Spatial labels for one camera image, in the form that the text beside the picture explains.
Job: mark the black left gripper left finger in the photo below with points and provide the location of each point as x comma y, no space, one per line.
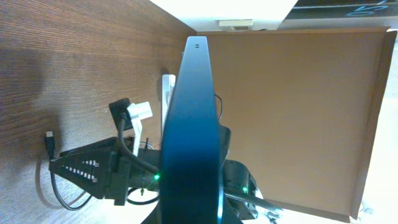
153,217

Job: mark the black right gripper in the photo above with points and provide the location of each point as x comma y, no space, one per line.
102,171

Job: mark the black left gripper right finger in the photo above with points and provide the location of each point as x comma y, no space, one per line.
229,217

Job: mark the blue Samsung Galaxy smartphone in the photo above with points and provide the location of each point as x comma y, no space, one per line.
190,167

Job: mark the white power strip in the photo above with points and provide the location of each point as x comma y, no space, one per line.
168,84

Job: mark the brown wooden side panel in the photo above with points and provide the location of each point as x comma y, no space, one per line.
303,107

